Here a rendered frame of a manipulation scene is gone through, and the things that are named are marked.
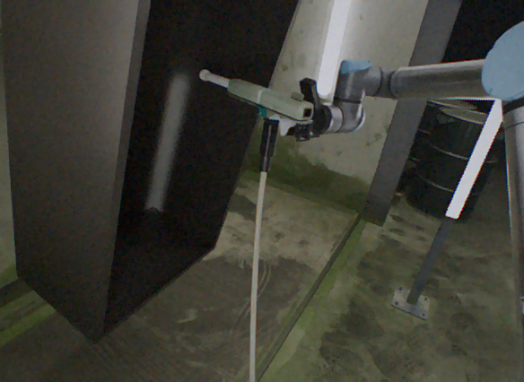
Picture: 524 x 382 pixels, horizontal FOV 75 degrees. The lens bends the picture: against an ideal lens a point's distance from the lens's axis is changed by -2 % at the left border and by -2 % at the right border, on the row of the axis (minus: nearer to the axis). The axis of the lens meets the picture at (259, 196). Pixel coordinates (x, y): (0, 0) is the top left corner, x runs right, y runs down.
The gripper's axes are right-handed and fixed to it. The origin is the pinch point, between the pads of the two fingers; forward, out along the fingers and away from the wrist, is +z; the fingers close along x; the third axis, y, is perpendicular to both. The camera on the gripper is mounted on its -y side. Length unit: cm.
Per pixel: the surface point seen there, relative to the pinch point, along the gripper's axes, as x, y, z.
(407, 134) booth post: 50, 31, -177
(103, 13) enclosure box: -2.1, -17.2, 40.9
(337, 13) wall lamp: 108, -36, -142
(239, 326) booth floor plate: 20, 107, -23
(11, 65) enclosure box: 24, -4, 52
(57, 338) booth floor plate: 53, 110, 47
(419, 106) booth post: 49, 10, -177
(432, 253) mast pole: -16, 71, -118
